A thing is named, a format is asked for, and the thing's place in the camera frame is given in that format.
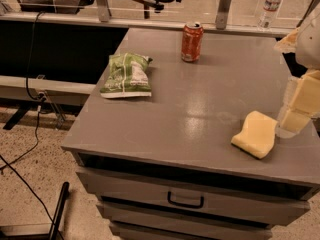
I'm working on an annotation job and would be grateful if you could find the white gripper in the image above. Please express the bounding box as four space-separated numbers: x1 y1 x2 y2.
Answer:
274 4 320 138

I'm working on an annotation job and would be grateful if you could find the yellow sponge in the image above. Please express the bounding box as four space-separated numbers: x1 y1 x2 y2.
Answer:
231 111 277 159

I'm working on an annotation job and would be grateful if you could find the green jalapeno chip bag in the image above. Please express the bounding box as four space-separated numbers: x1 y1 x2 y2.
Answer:
100 52 152 99

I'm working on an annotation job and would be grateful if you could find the clear plastic water bottle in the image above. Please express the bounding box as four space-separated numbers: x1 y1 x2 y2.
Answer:
258 0 282 30

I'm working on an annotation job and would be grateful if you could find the orange soda can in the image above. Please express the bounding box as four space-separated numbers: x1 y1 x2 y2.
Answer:
181 22 204 62

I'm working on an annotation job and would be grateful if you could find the black metal stand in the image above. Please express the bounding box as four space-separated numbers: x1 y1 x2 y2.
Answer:
0 182 69 240

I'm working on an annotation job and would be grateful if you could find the grey metal railing post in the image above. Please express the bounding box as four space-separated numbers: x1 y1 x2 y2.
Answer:
96 0 110 22
215 0 232 30

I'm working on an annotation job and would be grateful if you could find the black drawer handle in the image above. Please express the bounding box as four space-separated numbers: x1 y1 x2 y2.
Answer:
167 191 204 209

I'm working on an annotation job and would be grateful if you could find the black power cable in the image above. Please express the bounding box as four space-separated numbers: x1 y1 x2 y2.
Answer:
0 11 61 240

